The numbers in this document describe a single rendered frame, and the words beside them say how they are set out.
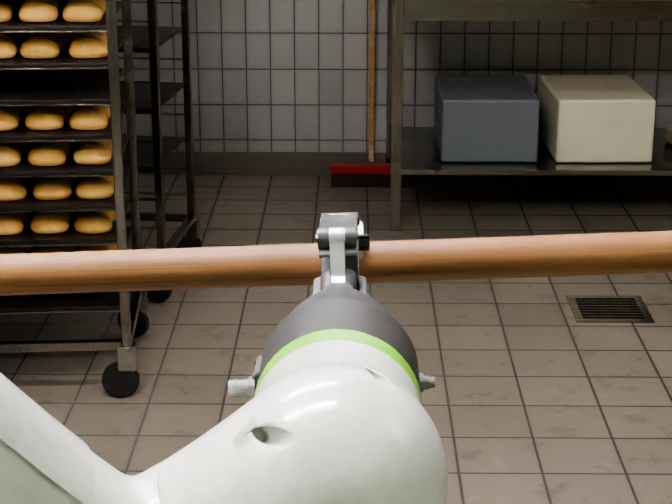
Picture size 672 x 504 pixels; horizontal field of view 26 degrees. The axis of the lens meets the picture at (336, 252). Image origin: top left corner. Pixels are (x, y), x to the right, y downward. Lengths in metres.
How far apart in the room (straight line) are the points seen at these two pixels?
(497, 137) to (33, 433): 4.82
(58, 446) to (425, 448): 0.17
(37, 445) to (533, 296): 4.12
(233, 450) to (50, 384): 3.41
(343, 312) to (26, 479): 0.23
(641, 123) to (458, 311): 1.28
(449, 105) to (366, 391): 4.72
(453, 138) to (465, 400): 1.70
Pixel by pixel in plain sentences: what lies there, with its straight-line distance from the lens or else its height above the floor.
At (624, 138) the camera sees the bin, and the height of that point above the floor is 0.33.
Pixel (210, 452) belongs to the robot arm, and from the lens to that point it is 0.70.
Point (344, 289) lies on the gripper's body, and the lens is 0.87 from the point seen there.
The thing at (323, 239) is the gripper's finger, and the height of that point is 1.30.
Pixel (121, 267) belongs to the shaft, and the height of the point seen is 1.24.
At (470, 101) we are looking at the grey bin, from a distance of 5.40.
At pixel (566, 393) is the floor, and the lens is 4.01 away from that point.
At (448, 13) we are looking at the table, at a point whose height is 0.80.
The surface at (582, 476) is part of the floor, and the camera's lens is 3.56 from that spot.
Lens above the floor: 1.57
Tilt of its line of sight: 18 degrees down
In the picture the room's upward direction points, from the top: straight up
